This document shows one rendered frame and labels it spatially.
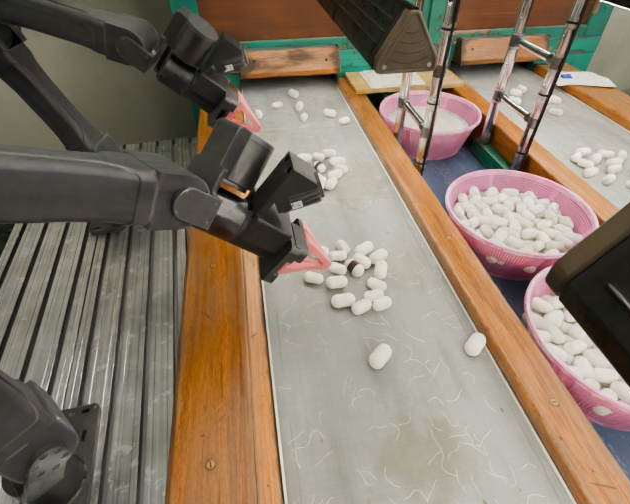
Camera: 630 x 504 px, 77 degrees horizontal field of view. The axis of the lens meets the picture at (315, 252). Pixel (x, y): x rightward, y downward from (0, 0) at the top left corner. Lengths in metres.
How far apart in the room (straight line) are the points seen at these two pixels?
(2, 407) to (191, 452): 0.18
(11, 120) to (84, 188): 2.01
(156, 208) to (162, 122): 1.86
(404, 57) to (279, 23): 0.81
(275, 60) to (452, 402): 1.03
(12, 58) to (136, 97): 1.33
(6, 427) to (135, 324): 0.31
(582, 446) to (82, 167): 0.56
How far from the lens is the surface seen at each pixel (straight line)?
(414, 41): 0.55
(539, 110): 0.99
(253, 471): 0.48
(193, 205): 0.41
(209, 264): 0.66
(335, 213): 0.78
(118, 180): 0.38
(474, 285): 0.66
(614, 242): 0.25
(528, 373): 0.59
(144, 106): 2.22
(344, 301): 0.60
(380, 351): 0.55
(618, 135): 1.31
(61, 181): 0.36
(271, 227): 0.47
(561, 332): 0.68
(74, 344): 0.76
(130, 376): 0.69
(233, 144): 0.45
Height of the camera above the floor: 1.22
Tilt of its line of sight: 43 degrees down
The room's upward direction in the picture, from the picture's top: straight up
